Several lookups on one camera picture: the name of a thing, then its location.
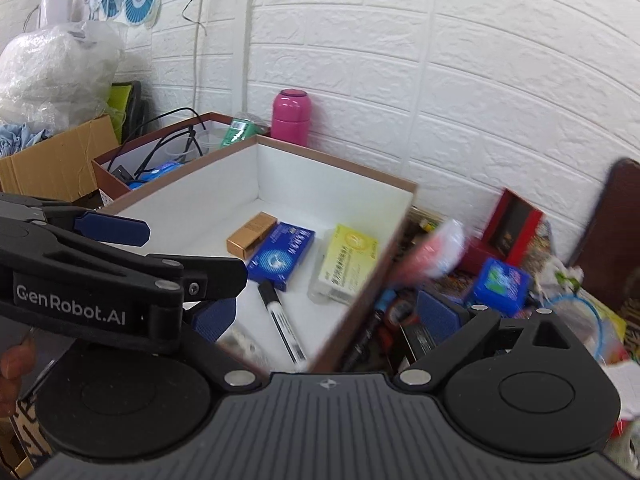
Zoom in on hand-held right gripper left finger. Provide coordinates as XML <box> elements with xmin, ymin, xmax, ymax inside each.
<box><xmin>181</xmin><ymin>297</ymin><xmax>264</xmax><ymax>394</ymax></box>

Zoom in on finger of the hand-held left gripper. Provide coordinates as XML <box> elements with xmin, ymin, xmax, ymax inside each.
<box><xmin>0</xmin><ymin>192</ymin><xmax>152</xmax><ymax>249</ymax></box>
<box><xmin>0</xmin><ymin>219</ymin><xmax>249</xmax><ymax>307</ymax></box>

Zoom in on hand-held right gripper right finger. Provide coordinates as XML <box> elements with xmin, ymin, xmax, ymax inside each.
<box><xmin>394</xmin><ymin>289</ymin><xmax>582</xmax><ymax>391</ymax></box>

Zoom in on gold box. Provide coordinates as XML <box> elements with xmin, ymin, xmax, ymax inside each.
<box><xmin>226</xmin><ymin>212</ymin><xmax>278</xmax><ymax>260</ymax></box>

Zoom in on white marker pen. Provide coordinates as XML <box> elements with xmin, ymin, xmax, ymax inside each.
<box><xmin>256</xmin><ymin>279</ymin><xmax>307</xmax><ymax>364</ymax></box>

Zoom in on blue medicine box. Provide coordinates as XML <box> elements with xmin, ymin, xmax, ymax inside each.
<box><xmin>246</xmin><ymin>222</ymin><xmax>316</xmax><ymax>292</ymax></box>

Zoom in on brown cardboard box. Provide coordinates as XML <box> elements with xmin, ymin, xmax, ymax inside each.
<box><xmin>97</xmin><ymin>134</ymin><xmax>419</xmax><ymax>374</ymax></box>

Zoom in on yellow medicine box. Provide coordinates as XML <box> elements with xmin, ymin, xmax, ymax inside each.
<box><xmin>307</xmin><ymin>223</ymin><xmax>380</xmax><ymax>306</ymax></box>

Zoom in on person's left hand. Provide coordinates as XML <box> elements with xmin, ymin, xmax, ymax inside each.
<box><xmin>0</xmin><ymin>337</ymin><xmax>37</xmax><ymax>419</ymax></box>

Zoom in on pink tissue packet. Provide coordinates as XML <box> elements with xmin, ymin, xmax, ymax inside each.
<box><xmin>394</xmin><ymin>218</ymin><xmax>467</xmax><ymax>287</ymax></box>

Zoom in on maroon cardboard box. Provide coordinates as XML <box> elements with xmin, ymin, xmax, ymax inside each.
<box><xmin>91</xmin><ymin>112</ymin><xmax>274</xmax><ymax>207</ymax></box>

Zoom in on small blue box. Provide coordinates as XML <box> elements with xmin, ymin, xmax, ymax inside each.
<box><xmin>472</xmin><ymin>257</ymin><xmax>532</xmax><ymax>317</ymax></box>

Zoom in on blue packet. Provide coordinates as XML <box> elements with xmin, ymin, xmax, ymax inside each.
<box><xmin>127</xmin><ymin>160</ymin><xmax>184</xmax><ymax>191</ymax></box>

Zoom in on black pen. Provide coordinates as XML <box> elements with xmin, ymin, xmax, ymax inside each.
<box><xmin>344</xmin><ymin>309</ymin><xmax>387</xmax><ymax>369</ymax></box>

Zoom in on plain corrugated cardboard box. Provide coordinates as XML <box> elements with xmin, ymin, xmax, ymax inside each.
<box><xmin>0</xmin><ymin>113</ymin><xmax>121</xmax><ymax>204</ymax></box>

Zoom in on red jewelry box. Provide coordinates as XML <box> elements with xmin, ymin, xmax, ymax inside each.
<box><xmin>462</xmin><ymin>188</ymin><xmax>546</xmax><ymax>274</ymax></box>

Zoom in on green and black chair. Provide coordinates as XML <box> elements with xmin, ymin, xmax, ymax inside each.
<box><xmin>107</xmin><ymin>80</ymin><xmax>147</xmax><ymax>144</ymax></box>

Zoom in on white artificial flowers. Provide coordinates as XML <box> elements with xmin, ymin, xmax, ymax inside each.
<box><xmin>541</xmin><ymin>254</ymin><xmax>587</xmax><ymax>297</ymax></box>

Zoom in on light blue cloth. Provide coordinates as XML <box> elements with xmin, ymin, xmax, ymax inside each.
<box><xmin>0</xmin><ymin>119</ymin><xmax>52</xmax><ymax>159</ymax></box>

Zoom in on clear plastic bag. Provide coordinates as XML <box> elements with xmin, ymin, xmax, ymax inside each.
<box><xmin>0</xmin><ymin>22</ymin><xmax>127</xmax><ymax>137</ymax></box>

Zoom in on cardboard sheet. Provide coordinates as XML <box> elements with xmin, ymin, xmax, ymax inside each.
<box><xmin>0</xmin><ymin>419</ymin><xmax>37</xmax><ymax>480</ymax></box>

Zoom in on yellow flat box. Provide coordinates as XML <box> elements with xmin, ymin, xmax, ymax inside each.
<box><xmin>589</xmin><ymin>299</ymin><xmax>629</xmax><ymax>362</ymax></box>

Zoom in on pink thermos bottle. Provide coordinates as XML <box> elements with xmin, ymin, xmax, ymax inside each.
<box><xmin>271</xmin><ymin>88</ymin><xmax>314</xmax><ymax>149</ymax></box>

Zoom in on dark brown wooden board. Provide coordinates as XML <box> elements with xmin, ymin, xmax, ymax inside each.
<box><xmin>569</xmin><ymin>157</ymin><xmax>640</xmax><ymax>322</ymax></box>

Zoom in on black cables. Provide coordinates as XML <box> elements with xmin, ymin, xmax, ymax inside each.
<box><xmin>107</xmin><ymin>107</ymin><xmax>209</xmax><ymax>182</ymax></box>

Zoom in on blue wire ring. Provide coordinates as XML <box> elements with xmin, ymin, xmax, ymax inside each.
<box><xmin>544</xmin><ymin>289</ymin><xmax>609</xmax><ymax>362</ymax></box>

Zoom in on black wall cable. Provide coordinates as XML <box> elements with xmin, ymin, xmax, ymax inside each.
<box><xmin>182</xmin><ymin>0</ymin><xmax>222</xmax><ymax>117</ymax></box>

